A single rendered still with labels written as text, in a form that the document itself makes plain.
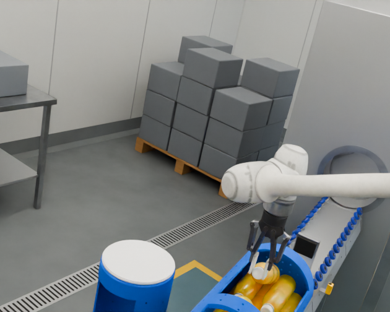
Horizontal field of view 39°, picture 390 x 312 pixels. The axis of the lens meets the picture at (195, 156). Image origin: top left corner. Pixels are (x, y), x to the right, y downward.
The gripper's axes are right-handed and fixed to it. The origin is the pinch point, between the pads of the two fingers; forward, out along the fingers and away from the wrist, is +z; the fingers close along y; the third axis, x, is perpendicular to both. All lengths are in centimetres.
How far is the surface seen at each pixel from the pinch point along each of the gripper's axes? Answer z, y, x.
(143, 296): 30.2, 36.4, 3.4
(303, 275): 8.9, -10.6, -21.0
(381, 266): 25, -32, -82
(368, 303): 45, -33, -82
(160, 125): 91, 208, -299
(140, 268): 24.4, 43.1, -2.5
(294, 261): 5.5, -6.1, -21.1
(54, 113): 92, 287, -235
